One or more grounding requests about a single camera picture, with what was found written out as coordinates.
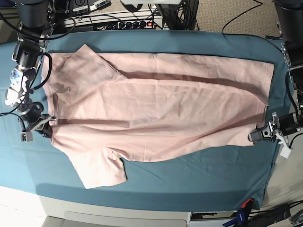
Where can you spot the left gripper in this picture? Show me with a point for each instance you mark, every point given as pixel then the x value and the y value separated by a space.
pixel 280 128

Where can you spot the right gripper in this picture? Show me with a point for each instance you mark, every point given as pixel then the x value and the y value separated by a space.
pixel 31 113

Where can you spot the pink T-shirt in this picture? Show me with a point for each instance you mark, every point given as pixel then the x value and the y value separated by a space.
pixel 149 107

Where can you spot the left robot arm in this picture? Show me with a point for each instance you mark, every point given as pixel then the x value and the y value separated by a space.
pixel 290 15

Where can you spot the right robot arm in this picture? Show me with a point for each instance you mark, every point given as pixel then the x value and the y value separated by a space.
pixel 37 22

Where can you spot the teal table cloth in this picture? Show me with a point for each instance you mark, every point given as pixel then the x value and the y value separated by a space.
pixel 214 179

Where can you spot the orange blue clamp bottom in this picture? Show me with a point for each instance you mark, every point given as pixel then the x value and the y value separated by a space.
pixel 242 214

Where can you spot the black power strip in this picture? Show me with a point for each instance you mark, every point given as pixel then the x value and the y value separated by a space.
pixel 132 25

